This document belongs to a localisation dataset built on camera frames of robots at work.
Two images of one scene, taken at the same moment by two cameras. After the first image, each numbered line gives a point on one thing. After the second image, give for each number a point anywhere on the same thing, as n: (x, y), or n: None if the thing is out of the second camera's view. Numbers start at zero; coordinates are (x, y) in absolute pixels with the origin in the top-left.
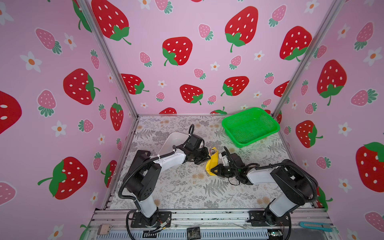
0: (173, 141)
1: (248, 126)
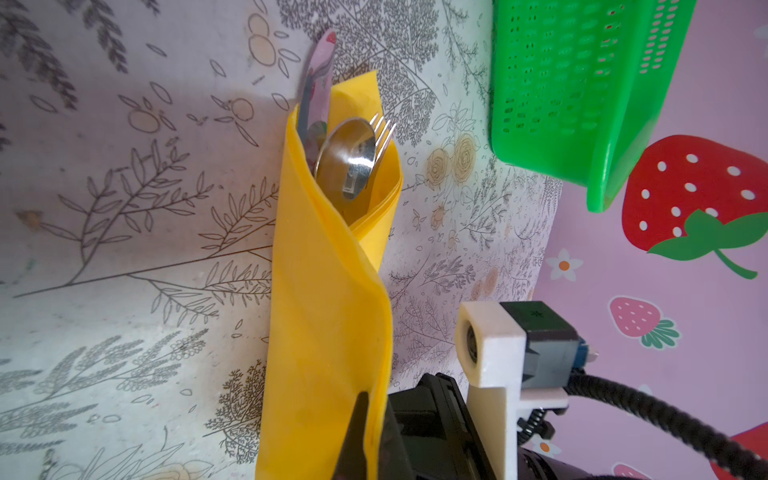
0: None
1: (577, 85)
